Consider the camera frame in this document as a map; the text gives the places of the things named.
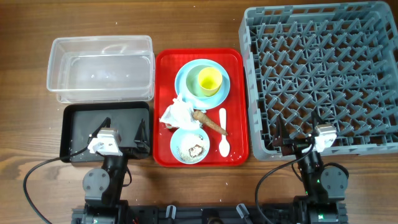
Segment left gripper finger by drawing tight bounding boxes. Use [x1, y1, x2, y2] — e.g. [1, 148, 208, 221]
[90, 117, 111, 137]
[134, 119, 149, 148]

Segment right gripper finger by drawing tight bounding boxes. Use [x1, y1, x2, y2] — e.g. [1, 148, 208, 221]
[272, 114, 292, 146]
[311, 110, 325, 137]

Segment white tissue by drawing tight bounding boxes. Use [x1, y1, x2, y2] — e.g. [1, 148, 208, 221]
[159, 93, 202, 130]

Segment small light blue bowl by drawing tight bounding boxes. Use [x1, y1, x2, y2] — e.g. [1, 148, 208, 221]
[170, 128, 210, 165]

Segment rice and food leftovers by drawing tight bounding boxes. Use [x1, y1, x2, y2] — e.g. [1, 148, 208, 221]
[177, 133, 208, 163]

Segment brown carrot-shaped food scrap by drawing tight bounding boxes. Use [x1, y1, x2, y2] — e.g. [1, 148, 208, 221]
[193, 110, 228, 136]

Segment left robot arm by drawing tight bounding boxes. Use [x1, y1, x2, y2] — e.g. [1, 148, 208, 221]
[72, 117, 150, 224]

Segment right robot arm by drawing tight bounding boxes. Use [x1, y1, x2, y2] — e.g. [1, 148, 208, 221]
[272, 111, 349, 223]

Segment grey dishwasher rack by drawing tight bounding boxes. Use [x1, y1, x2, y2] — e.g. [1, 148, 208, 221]
[239, 1, 397, 161]

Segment black plastic tray bin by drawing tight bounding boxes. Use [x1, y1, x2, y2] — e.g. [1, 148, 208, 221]
[59, 101, 152, 157]

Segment white plastic spoon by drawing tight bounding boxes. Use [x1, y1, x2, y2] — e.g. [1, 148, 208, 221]
[219, 108, 230, 157]

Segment clear plastic bin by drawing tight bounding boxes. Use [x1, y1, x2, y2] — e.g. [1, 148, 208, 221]
[47, 35, 155, 103]

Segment light blue plate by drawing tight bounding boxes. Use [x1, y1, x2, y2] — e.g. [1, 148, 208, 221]
[174, 59, 231, 110]

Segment light green bowl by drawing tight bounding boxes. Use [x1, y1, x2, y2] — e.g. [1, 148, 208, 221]
[186, 65, 210, 98]

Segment red plastic tray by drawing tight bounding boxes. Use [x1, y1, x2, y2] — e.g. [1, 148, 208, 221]
[153, 48, 249, 167]

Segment yellow plastic cup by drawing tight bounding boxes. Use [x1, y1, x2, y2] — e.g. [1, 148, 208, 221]
[198, 67, 223, 96]

